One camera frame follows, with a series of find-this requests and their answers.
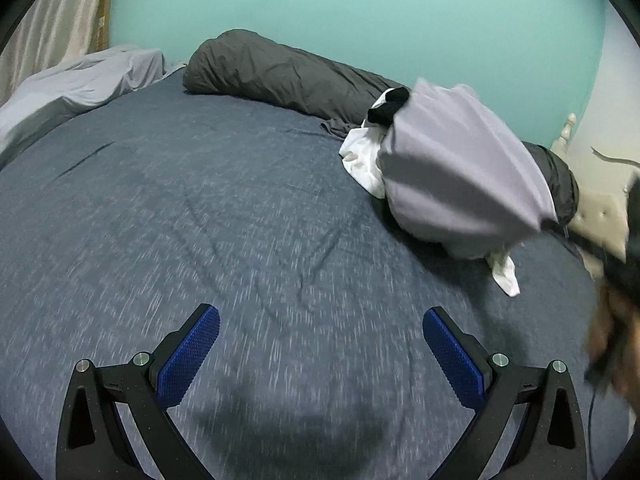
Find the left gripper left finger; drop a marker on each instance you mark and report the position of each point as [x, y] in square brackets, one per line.
[92, 443]

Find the wooden frame edge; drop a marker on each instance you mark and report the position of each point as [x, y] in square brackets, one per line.
[103, 25]

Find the dark blue bed cover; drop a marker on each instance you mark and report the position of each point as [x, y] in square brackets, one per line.
[117, 224]

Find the light grey bed sheet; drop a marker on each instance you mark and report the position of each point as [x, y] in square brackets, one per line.
[48, 99]

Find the person's right hand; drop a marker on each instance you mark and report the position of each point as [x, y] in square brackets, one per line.
[613, 306]

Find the black garment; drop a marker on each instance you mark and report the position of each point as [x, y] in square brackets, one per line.
[383, 110]

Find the dark grey rolled duvet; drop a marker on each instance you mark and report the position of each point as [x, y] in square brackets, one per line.
[248, 66]

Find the white garment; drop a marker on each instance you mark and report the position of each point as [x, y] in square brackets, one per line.
[359, 154]

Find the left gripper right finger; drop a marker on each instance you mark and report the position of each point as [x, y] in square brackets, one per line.
[550, 442]

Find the lilac zip jacket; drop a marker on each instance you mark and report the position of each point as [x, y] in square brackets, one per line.
[456, 175]

